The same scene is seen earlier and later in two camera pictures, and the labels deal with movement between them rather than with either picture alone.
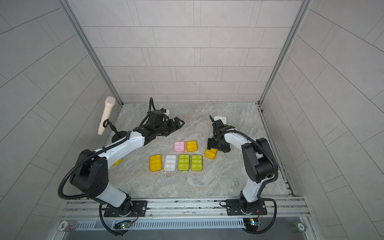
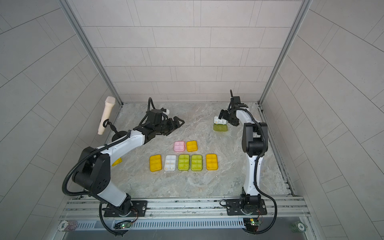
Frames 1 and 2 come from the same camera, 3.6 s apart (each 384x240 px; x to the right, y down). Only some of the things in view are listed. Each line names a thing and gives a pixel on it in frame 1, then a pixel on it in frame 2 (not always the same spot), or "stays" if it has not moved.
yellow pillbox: [211, 153] to [211, 162]
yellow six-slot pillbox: [155, 163] stays
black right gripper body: [216, 143] to [230, 116]
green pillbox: [183, 162] stays
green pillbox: [196, 162] stays
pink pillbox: [179, 146] stays
